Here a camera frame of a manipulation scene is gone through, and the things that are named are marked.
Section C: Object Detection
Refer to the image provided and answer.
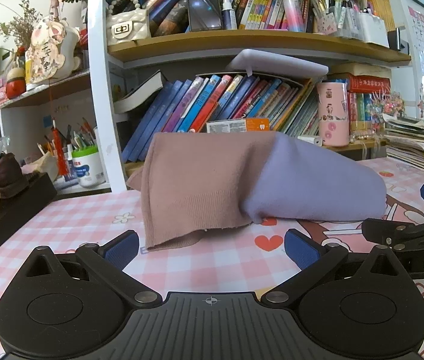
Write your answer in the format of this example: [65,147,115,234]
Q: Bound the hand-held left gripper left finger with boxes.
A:
[22,230,162,308]

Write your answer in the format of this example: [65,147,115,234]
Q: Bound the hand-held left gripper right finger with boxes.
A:
[260,229,407,307]

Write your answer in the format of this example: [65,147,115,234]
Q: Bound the lavender knit garment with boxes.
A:
[240,132,388,226]

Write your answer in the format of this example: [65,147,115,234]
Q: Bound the dusty pink knit garment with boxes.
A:
[126,131,276,252]

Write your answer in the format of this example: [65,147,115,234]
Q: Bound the stack of magazines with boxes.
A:
[382,114,424,176]

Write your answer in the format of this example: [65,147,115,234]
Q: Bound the pink checkered tablecloth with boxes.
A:
[0,155,424,360]

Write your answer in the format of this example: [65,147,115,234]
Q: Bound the white jar with green rim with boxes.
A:
[70,147,106,189]

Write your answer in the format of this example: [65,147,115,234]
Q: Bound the small white device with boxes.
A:
[297,135,324,148]

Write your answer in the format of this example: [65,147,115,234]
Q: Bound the red tassel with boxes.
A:
[51,118,69,177]

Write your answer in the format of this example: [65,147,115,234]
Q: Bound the black case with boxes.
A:
[0,172,58,272]

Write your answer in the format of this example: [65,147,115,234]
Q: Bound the thick red book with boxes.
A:
[345,73,391,92]

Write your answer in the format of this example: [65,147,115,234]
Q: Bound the pink printed tumbler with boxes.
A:
[316,80,349,147]

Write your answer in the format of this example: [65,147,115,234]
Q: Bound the dark brown cloth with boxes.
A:
[0,152,30,200]

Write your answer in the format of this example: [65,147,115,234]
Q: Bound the orange and white box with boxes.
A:
[206,118,271,134]

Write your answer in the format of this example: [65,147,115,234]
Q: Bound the row of blue books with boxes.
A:
[122,74,319,164]

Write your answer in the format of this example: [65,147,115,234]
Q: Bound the small black device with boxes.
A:
[387,27,410,51]

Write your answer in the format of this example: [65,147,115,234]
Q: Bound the thick black book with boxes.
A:
[114,70,168,114]

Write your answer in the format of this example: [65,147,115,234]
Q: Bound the white wooden bookshelf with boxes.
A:
[0,0,413,196]

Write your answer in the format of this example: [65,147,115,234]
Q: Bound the white pen holder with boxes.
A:
[358,11,390,47]

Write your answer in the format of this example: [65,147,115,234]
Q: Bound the red round doll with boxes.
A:
[6,67,26,100]

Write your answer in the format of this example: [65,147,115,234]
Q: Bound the bundle of coloured pens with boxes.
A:
[309,0,373,40]

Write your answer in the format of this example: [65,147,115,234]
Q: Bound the rabbit paper ornament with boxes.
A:
[25,17,67,84]

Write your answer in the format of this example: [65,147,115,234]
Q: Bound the white quilted handbag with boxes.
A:
[105,0,150,47]

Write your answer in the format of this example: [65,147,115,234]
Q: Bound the pink blue gradient bottle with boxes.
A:
[281,0,307,33]

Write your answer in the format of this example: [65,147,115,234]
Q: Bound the white spray bottle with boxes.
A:
[220,0,238,31]

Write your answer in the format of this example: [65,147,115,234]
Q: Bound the dried flowers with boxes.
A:
[0,0,46,51]

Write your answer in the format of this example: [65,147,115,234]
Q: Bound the row of colourful paperback books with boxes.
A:
[234,0,315,31]

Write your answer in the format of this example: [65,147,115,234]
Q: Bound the black smartphone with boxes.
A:
[186,0,223,32]

